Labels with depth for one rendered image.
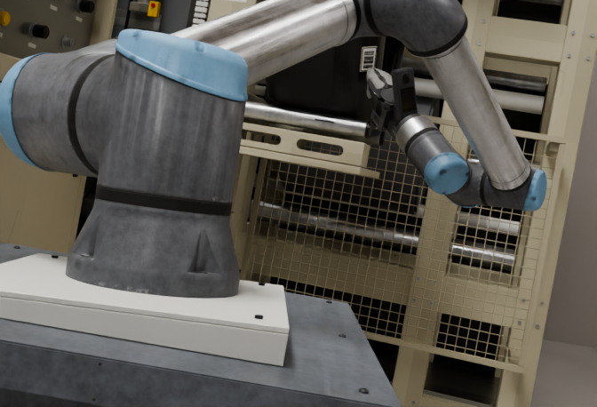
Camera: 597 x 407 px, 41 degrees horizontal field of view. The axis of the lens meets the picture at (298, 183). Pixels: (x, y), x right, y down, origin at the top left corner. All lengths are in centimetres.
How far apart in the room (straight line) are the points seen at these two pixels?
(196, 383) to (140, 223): 22
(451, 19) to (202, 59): 63
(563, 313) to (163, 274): 461
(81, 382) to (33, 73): 45
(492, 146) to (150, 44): 91
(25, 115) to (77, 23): 111
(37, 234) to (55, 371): 131
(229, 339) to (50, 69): 43
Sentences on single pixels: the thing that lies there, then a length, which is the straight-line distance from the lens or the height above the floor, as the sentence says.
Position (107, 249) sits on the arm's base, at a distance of 84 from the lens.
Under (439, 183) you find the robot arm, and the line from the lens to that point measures 172.
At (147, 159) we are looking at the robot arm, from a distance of 84.
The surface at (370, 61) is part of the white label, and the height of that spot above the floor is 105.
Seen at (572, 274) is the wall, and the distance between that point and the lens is 530.
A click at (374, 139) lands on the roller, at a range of 228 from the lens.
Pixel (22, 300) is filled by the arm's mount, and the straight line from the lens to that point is 76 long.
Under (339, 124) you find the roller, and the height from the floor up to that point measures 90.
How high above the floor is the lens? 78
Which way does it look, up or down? 1 degrees down
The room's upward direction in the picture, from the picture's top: 10 degrees clockwise
